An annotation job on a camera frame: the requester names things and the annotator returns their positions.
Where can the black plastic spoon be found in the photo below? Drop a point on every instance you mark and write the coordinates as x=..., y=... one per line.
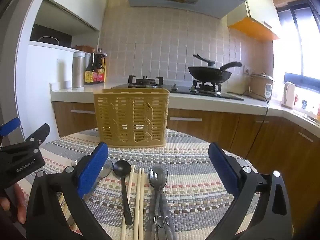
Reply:
x=121, y=168

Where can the dark appliance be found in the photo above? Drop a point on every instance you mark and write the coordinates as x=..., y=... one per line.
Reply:
x=47, y=33

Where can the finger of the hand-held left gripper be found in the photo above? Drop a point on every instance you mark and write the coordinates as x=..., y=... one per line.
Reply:
x=37, y=133
x=11, y=125

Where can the yellow plastic utensil basket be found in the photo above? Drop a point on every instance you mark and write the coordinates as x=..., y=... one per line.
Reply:
x=130, y=117

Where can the black gas stove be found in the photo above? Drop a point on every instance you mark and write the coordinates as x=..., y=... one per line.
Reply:
x=182, y=90

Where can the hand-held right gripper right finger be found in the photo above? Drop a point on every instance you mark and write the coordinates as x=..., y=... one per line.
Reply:
x=222, y=170

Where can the white kitchen countertop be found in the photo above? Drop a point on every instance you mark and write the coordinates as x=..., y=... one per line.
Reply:
x=75, y=95

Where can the orange wall cabinet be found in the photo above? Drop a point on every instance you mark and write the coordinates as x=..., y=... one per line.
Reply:
x=255, y=17

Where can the person's left hand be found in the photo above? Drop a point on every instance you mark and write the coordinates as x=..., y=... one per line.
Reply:
x=20, y=205

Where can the red label sauce bottle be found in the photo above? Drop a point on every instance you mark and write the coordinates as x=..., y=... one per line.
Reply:
x=100, y=70

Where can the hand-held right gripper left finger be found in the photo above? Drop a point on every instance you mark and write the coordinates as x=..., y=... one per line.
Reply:
x=92, y=170

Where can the steel thermos flask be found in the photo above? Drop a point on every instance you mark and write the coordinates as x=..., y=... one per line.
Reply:
x=78, y=70

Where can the white electric kettle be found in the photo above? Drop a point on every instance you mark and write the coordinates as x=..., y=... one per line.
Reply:
x=288, y=93

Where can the grey translucent spoon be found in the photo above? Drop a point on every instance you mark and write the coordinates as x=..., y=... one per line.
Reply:
x=156, y=177

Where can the kitchen window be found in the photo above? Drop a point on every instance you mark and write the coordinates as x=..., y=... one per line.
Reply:
x=300, y=35

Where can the dark soy sauce bottle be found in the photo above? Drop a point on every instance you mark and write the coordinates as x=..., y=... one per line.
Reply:
x=90, y=73

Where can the beige rice cooker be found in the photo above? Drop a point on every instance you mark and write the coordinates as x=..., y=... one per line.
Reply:
x=260, y=85

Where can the striped woven placemat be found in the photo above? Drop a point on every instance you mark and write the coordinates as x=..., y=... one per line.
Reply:
x=190, y=170

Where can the black wok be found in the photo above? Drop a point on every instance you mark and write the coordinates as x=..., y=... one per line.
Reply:
x=207, y=73

